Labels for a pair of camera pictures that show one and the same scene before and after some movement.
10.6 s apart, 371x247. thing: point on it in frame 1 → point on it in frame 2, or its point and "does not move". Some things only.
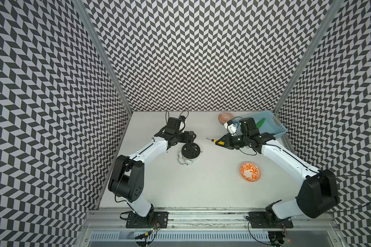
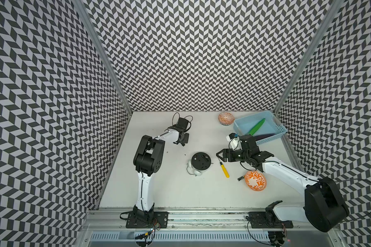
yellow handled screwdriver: x=213 y=140 → x=224 y=169
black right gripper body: x=235 y=141 → x=237 y=155
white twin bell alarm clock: x=189 y=152 → x=200 y=161
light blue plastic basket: x=266 y=122 does not move
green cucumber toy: x=260 y=123 does not move
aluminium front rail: x=200 y=219 does not move
